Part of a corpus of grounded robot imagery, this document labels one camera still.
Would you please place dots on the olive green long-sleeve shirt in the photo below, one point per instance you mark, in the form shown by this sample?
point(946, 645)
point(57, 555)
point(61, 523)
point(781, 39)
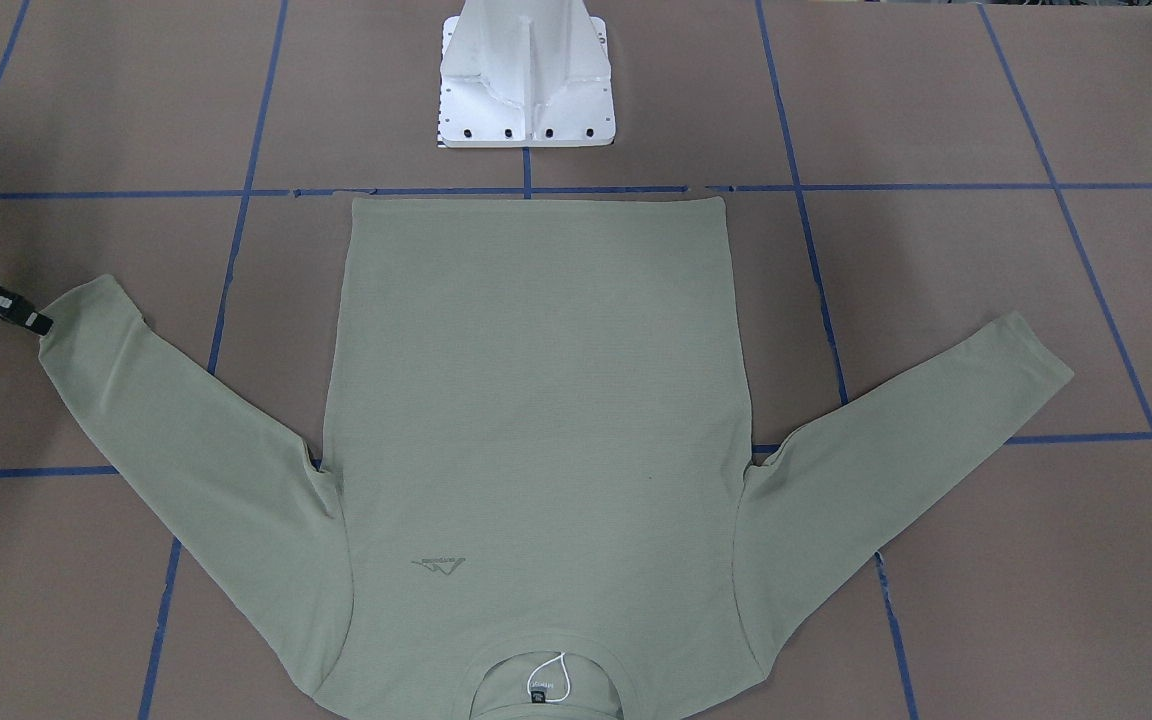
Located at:
point(538, 497)

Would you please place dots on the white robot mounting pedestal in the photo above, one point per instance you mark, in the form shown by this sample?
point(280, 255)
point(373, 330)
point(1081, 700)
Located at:
point(525, 75)

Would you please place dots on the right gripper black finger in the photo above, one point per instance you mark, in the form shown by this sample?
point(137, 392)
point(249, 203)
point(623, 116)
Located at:
point(16, 310)

